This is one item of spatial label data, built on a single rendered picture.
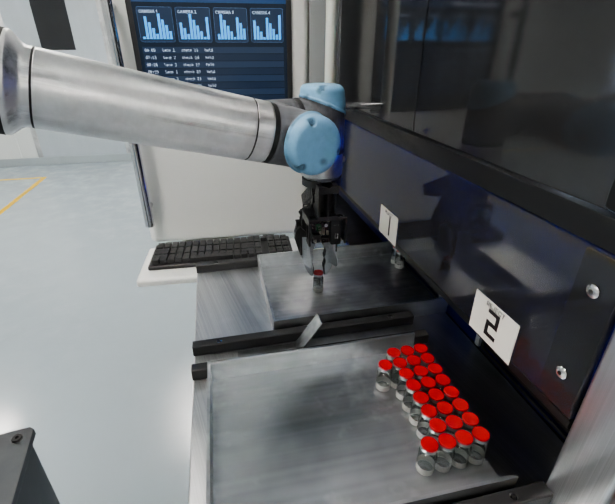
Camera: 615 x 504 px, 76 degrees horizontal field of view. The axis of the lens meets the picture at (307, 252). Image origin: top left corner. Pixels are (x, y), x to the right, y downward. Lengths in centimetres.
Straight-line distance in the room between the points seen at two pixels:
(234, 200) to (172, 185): 18
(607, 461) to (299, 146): 45
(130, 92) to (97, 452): 154
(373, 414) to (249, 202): 81
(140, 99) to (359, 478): 49
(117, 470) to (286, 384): 118
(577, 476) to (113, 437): 160
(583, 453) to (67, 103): 61
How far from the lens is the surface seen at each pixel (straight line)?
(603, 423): 49
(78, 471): 181
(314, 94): 67
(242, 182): 123
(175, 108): 46
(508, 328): 55
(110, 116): 46
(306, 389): 63
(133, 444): 180
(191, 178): 123
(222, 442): 59
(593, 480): 53
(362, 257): 99
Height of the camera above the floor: 134
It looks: 27 degrees down
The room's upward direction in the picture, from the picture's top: straight up
